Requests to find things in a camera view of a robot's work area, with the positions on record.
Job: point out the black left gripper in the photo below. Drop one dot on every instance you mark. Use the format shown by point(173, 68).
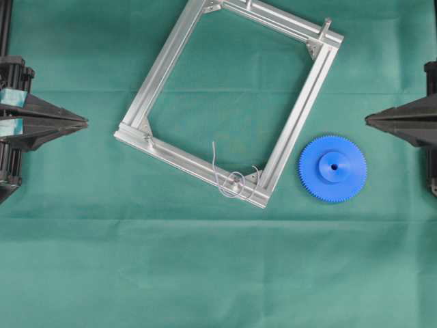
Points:
point(27, 133)

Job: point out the blue plastic gear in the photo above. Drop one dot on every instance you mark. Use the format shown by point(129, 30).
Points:
point(332, 168)

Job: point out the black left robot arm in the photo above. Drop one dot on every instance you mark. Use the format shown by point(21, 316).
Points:
point(6, 17)

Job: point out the green table cloth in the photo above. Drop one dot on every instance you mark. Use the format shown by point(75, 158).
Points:
point(103, 235)

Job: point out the aluminium profile frame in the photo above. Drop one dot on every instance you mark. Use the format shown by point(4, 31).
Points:
point(134, 130)

